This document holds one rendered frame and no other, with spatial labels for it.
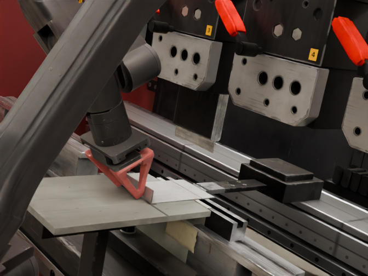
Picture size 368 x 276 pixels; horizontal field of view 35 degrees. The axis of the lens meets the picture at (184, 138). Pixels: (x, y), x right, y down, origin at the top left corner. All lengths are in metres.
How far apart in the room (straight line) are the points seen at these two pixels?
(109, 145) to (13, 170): 0.32
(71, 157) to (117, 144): 0.42
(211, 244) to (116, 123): 0.23
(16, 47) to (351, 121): 1.17
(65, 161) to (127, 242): 0.35
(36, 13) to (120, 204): 0.29
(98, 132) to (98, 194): 0.11
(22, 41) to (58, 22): 0.91
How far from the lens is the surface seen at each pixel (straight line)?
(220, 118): 0.90
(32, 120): 0.54
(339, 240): 1.05
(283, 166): 1.11
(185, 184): 0.99
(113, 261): 0.97
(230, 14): 0.79
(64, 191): 0.88
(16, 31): 1.68
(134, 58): 0.84
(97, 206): 0.84
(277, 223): 1.14
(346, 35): 0.66
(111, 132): 0.82
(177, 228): 0.94
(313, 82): 0.72
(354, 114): 0.69
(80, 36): 0.55
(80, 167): 1.23
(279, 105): 0.76
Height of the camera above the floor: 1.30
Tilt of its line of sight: 13 degrees down
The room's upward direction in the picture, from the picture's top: 11 degrees clockwise
